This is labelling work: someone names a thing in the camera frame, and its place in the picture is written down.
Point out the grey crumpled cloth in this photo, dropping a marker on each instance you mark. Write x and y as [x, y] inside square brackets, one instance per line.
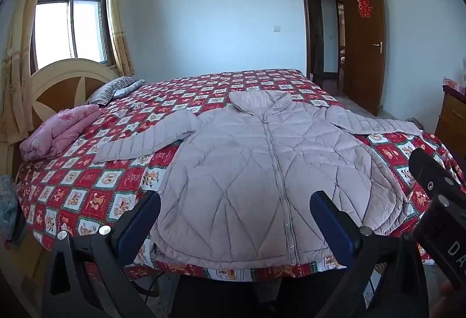
[414, 122]

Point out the wooden dresser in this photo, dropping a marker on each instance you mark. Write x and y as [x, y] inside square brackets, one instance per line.
[451, 114]

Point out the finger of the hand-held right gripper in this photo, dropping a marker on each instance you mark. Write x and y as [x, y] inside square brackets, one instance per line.
[429, 168]

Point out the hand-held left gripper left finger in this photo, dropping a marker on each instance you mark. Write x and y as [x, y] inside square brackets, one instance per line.
[140, 227]

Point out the cream and wood headboard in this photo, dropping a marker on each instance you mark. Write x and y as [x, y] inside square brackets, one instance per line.
[62, 88]

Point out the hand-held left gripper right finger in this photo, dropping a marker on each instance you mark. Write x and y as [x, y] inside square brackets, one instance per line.
[335, 229]

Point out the striped pillow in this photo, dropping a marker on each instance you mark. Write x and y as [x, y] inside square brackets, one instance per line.
[109, 90]

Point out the brown wooden door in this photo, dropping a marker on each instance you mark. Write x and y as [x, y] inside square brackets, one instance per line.
[364, 67]

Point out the pale pink quilted jacket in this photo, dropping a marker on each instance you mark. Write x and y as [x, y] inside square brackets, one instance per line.
[236, 176]

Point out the red paper door decoration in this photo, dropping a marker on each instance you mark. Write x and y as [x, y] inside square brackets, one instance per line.
[364, 6]

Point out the yellow patterned curtain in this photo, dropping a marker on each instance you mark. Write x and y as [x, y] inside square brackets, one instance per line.
[118, 30]
[22, 48]

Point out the window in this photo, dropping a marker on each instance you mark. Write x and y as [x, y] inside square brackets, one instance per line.
[54, 30]

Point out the pink folded blanket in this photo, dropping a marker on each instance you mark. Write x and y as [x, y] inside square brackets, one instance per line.
[58, 132]

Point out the pink items on dresser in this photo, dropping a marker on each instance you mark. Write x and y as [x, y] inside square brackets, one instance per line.
[453, 85]

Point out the pile of bluish clothes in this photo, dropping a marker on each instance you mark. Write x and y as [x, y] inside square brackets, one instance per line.
[11, 208]

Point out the bed with red patterned cover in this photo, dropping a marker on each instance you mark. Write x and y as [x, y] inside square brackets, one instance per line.
[91, 190]

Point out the dark wooden door frame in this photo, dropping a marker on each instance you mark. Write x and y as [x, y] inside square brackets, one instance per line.
[302, 12]

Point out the dark hallway door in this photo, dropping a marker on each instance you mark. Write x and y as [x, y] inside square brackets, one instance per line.
[315, 37]

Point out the person's right hand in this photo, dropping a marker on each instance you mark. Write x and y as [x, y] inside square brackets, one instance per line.
[447, 291]

